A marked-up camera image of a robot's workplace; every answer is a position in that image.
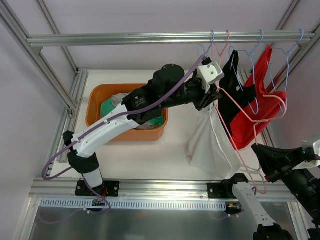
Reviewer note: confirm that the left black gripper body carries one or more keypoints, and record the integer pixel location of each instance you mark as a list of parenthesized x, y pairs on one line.
[(203, 97)]

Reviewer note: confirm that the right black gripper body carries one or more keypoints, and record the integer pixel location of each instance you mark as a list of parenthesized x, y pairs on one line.
[(280, 170)]

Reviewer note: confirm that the white tank top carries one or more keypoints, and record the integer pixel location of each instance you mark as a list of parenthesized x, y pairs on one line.
[(210, 149)]

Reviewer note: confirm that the blue wire hanger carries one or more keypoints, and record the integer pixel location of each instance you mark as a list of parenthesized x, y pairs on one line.
[(206, 50)]

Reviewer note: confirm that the grey tank top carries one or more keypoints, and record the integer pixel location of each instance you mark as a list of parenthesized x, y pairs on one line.
[(118, 98)]

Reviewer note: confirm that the green tank top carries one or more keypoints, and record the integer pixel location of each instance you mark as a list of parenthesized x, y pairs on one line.
[(110, 104)]

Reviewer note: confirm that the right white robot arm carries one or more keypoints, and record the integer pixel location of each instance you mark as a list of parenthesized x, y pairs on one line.
[(267, 228)]

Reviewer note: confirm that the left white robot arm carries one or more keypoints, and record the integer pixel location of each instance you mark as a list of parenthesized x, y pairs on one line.
[(169, 87)]

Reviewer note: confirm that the red tank top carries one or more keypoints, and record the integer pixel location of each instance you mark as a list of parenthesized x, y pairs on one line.
[(246, 126)]

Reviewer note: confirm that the black tank top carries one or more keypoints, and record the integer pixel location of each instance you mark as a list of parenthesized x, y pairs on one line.
[(234, 92)]

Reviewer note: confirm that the blue hanger with red top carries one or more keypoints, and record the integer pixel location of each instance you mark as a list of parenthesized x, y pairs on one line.
[(287, 54)]

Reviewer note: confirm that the orange plastic basket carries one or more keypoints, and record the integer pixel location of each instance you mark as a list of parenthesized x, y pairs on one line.
[(105, 91)]

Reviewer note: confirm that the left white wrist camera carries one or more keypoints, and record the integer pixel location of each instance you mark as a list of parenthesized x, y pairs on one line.
[(209, 74)]

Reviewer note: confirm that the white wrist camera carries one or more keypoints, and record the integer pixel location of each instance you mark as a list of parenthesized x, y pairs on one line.
[(209, 74), (310, 152)]

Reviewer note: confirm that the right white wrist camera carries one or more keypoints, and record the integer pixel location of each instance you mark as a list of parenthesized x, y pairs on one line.
[(310, 152)]

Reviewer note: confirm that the right aluminium frame post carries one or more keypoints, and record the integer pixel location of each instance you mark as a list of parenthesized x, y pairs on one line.
[(303, 14)]

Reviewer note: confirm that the aluminium frame post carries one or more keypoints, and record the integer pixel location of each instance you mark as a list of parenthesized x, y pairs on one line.
[(72, 100), (303, 14)]

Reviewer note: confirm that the aluminium hanging rail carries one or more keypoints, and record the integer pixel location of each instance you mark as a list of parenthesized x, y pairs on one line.
[(114, 39)]

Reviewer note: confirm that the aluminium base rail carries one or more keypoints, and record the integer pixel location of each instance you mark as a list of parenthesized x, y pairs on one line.
[(181, 190)]

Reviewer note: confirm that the white slotted cable duct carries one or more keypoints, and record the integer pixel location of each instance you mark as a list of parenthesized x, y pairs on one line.
[(202, 205)]

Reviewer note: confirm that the left aluminium frame post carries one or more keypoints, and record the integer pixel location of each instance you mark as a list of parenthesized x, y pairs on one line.
[(72, 100)]

